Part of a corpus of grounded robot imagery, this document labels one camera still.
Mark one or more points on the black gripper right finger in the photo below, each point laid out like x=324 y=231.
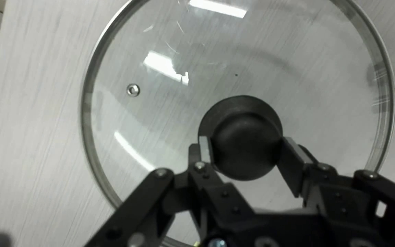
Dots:
x=358 y=210

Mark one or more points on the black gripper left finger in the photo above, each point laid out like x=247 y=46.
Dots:
x=217 y=209

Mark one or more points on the glass pot lid black knob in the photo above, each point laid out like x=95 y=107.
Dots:
x=244 y=74

